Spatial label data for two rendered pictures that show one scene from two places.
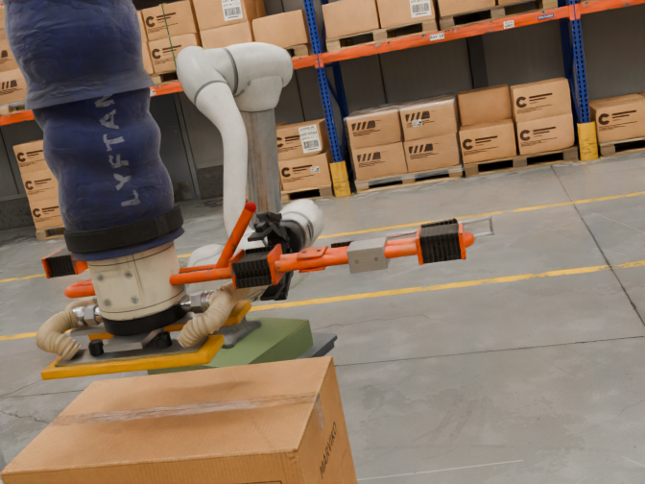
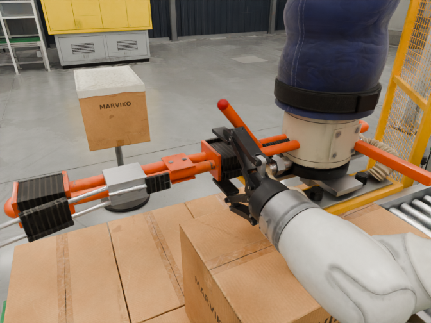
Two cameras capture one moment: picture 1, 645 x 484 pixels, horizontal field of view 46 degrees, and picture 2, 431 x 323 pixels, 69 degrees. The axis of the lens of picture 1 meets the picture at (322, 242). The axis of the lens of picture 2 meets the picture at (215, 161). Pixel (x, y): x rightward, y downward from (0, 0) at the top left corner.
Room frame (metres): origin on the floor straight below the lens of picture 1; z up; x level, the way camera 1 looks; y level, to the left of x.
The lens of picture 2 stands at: (1.83, -0.27, 1.55)
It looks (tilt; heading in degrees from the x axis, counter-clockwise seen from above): 29 degrees down; 140
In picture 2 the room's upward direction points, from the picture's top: straight up
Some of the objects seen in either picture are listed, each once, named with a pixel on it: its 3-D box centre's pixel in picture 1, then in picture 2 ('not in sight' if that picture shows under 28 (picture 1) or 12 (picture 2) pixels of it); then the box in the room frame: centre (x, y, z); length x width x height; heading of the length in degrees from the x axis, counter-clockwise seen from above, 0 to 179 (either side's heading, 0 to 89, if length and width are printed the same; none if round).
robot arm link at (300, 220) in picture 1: (290, 234); (290, 220); (1.61, 0.07, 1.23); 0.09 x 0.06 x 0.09; 77
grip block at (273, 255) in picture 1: (257, 266); (226, 156); (1.39, 0.13, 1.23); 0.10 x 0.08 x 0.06; 167
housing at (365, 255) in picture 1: (369, 254); (125, 182); (1.34, -0.08, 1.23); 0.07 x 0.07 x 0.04; 77
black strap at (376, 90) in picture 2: (125, 226); (326, 88); (1.45, 0.37, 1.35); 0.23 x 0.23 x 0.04
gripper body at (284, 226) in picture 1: (282, 243); (263, 196); (1.54, 0.08, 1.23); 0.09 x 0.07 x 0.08; 167
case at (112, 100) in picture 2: not in sight; (110, 104); (-0.33, 0.54, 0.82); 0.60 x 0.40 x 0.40; 164
